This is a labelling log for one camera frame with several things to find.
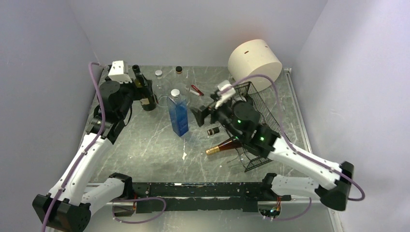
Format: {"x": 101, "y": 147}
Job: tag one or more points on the silver capped clear bottle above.
{"x": 161, "y": 88}

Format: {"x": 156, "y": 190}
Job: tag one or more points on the black wire wine rack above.
{"x": 248, "y": 93}

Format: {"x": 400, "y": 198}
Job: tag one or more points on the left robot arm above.
{"x": 66, "y": 207}

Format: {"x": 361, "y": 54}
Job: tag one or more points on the red utility knife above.
{"x": 197, "y": 90}

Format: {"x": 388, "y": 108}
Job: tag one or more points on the dark wine bottle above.
{"x": 148, "y": 98}

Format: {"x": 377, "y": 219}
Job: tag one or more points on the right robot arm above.
{"x": 324, "y": 180}

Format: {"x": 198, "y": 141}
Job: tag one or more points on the gold capped amber wine bottle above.
{"x": 231, "y": 143}

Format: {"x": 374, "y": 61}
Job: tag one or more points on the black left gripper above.
{"x": 141, "y": 92}

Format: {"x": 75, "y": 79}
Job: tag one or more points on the blue labelled clear bottle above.
{"x": 178, "y": 112}

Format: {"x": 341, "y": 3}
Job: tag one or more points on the cream cylindrical appliance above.
{"x": 254, "y": 57}

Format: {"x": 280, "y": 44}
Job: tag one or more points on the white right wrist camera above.
{"x": 225, "y": 92}

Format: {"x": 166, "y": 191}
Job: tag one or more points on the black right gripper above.
{"x": 200, "y": 114}

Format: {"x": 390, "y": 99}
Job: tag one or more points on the black gold capped clear bottle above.
{"x": 213, "y": 131}

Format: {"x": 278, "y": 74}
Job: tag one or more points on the white marker pen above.
{"x": 194, "y": 92}

